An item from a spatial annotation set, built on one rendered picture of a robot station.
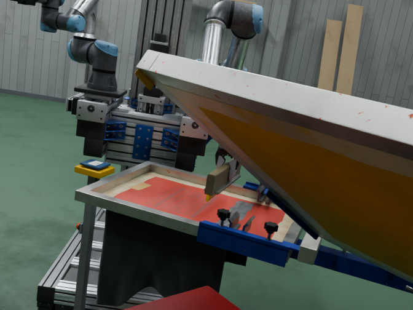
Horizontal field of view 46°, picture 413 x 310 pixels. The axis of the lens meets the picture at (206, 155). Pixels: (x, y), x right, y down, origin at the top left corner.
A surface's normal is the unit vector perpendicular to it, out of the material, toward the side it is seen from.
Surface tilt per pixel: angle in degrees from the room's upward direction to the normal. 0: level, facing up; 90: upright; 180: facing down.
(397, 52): 90
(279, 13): 90
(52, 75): 90
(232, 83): 58
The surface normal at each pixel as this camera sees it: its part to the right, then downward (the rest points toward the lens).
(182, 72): -0.55, -0.48
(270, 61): -0.01, 0.23
